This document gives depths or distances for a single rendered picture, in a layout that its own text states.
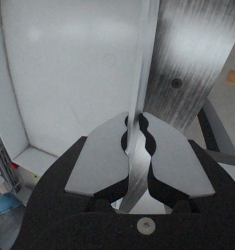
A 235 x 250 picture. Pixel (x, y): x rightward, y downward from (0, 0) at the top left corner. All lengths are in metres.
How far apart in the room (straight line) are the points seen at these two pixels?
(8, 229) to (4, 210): 0.04
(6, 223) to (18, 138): 0.20
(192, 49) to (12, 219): 0.48
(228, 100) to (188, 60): 1.01
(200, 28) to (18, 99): 0.30
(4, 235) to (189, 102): 0.46
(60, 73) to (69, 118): 0.06
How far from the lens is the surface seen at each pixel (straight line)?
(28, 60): 0.22
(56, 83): 0.19
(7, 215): 0.40
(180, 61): 0.26
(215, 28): 0.27
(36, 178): 0.56
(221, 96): 1.23
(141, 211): 0.59
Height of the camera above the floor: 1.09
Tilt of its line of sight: 54 degrees down
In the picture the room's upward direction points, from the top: 150 degrees counter-clockwise
